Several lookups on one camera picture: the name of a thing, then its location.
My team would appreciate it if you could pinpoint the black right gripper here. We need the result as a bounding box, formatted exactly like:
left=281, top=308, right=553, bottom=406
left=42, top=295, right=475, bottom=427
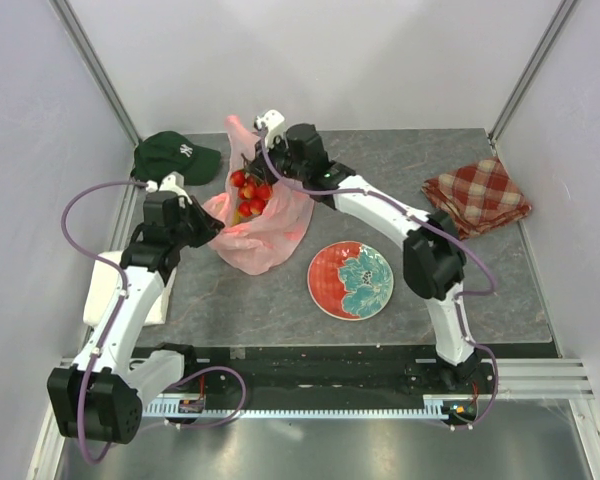
left=247, top=133, right=308, bottom=188

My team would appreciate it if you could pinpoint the pink plastic bag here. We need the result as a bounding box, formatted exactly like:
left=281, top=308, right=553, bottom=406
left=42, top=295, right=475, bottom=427
left=202, top=114, right=314, bottom=276

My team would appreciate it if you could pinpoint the red fake cherry bunch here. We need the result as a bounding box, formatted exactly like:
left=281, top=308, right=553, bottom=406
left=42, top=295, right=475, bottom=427
left=229, top=158, right=273, bottom=222

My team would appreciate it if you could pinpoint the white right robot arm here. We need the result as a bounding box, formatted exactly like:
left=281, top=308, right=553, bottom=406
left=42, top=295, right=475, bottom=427
left=254, top=120, right=479, bottom=394

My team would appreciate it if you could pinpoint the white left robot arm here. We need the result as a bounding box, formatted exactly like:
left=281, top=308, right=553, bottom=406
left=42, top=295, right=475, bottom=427
left=47, top=187, right=224, bottom=444

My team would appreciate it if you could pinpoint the yellow fake mango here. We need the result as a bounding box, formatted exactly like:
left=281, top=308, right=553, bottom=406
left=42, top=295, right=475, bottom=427
left=230, top=210, right=242, bottom=226

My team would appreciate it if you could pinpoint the dark green baseball cap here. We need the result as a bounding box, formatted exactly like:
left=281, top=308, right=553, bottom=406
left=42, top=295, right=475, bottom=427
left=131, top=131, right=221, bottom=186

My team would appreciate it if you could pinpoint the white folded towel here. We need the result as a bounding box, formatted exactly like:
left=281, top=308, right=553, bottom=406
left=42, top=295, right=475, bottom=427
left=83, top=261, right=177, bottom=327

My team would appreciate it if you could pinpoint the red and teal floral plate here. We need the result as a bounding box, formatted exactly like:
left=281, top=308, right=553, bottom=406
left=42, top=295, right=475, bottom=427
left=307, top=241, right=394, bottom=321

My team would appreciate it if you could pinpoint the red plaid folded cloth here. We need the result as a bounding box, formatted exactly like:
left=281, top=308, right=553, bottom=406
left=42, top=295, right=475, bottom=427
left=421, top=157, right=532, bottom=240

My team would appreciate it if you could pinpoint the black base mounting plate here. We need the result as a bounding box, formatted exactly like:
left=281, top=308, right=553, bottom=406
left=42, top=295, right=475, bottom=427
left=142, top=344, right=499, bottom=401

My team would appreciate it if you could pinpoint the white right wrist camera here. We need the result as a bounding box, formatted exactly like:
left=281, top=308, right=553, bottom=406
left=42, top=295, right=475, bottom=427
left=254, top=109, right=286, bottom=148

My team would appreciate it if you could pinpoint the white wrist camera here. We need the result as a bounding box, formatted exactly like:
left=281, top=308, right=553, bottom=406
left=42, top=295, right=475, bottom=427
left=144, top=172, right=193, bottom=205
left=254, top=109, right=286, bottom=148

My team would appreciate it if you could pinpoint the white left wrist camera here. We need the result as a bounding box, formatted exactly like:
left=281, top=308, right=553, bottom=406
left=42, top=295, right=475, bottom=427
left=144, top=172, right=193, bottom=205

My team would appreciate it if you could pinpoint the left aluminium corner post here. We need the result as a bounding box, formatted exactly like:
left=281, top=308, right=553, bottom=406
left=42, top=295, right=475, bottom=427
left=50, top=0, right=140, bottom=144

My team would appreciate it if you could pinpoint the aluminium corner post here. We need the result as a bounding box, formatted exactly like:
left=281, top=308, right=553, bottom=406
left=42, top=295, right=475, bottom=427
left=487, top=0, right=580, bottom=151
left=50, top=0, right=140, bottom=144

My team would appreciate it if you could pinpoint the right aluminium corner post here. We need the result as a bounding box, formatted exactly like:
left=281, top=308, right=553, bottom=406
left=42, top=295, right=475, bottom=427
left=487, top=0, right=580, bottom=151

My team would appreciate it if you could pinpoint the aluminium frame rail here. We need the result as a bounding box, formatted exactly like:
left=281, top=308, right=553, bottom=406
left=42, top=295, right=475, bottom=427
left=49, top=357, right=596, bottom=401

